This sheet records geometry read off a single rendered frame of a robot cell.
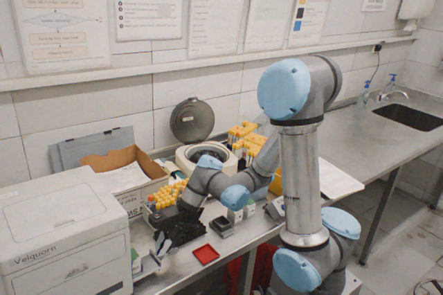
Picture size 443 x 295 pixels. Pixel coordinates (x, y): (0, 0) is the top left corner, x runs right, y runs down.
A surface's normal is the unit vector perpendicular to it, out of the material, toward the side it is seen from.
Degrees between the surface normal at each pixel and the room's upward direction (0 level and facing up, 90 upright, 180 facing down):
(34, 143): 90
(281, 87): 81
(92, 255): 90
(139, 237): 0
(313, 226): 73
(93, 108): 90
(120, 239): 90
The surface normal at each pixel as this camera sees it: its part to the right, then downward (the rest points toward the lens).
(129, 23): 0.64, 0.41
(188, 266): 0.08, -0.88
